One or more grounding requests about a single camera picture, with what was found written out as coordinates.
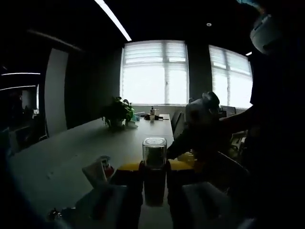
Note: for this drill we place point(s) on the white chest-worn device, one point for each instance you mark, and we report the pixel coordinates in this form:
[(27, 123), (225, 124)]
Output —
[(264, 33)]

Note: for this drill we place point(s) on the round ceiling lamp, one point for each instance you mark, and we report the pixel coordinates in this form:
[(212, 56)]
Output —
[(209, 24)]

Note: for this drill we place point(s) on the long ceiling light strip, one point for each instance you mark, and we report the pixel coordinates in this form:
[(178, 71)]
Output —
[(113, 19)]

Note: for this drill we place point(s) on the teal pack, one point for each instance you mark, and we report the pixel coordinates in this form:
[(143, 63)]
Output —
[(134, 117)]

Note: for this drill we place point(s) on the window with white blinds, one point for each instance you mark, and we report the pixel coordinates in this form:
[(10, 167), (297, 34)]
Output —
[(230, 78), (155, 76)]

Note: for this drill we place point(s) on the dark office chair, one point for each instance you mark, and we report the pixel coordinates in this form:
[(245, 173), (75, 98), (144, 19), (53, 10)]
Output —
[(178, 122)]

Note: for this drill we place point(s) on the white pump bottle red collar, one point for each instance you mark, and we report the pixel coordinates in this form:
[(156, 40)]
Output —
[(108, 167)]

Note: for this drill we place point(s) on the small pump dispenser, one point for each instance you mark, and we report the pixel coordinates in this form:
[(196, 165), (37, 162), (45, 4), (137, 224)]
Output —
[(153, 110)]

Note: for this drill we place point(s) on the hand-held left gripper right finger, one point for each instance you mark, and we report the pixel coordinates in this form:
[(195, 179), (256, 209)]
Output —
[(186, 190)]

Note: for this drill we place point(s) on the person's dark-clothed torso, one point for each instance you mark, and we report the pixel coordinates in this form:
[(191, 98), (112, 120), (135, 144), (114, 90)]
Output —
[(281, 119)]

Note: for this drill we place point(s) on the grey high-back office chair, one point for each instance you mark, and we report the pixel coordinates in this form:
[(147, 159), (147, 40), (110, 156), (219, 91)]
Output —
[(199, 112)]

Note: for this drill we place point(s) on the white skincare tube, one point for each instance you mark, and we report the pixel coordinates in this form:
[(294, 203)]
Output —
[(95, 171)]

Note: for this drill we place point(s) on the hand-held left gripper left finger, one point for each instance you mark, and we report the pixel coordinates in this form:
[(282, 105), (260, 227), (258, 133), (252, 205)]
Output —
[(126, 190)]

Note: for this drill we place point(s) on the green potted plant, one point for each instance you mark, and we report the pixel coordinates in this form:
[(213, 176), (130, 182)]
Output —
[(116, 112)]

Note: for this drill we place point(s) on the small white red-label bottle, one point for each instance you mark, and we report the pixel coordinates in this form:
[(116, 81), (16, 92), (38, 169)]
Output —
[(154, 152)]

